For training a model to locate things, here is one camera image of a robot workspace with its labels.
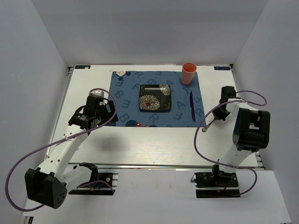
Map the blue table label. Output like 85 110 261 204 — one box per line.
74 65 91 70
214 66 231 70

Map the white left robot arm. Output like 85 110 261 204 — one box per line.
25 90 117 209

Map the right blue table label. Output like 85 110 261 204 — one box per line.
214 66 231 70

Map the black floral square plate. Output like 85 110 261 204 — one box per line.
138 84 172 112

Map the blue cartoon print cloth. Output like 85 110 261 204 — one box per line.
109 71 206 127

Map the left blue table label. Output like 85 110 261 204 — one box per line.
74 65 91 70

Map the purple plastic knife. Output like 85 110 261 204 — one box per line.
189 92 196 122

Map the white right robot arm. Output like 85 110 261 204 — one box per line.
211 86 271 186

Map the silver fork pink band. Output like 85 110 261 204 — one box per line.
201 118 215 133

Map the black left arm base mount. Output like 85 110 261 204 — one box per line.
68 169 119 196

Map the pink plastic cup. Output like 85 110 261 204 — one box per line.
181 62 197 85

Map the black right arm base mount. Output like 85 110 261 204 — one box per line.
190 172 241 198

